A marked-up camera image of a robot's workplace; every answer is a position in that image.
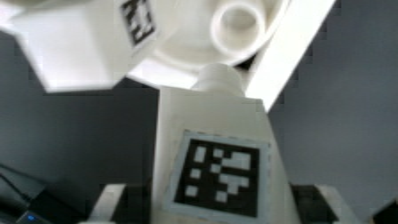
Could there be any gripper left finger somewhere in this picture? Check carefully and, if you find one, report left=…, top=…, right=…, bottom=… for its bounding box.
left=82, top=184, right=148, bottom=224

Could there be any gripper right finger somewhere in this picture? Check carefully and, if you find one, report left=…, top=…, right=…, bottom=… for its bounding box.
left=292, top=184, right=363, bottom=224

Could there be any white round stool seat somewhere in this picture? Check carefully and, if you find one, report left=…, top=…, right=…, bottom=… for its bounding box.
left=152, top=0, right=290, bottom=70

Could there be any white L-shaped obstacle fence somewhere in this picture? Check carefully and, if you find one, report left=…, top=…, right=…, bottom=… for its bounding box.
left=123, top=0, right=340, bottom=113

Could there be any white stool leg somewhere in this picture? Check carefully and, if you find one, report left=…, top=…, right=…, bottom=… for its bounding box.
left=152, top=64, right=301, bottom=224
left=11, top=0, right=159, bottom=93

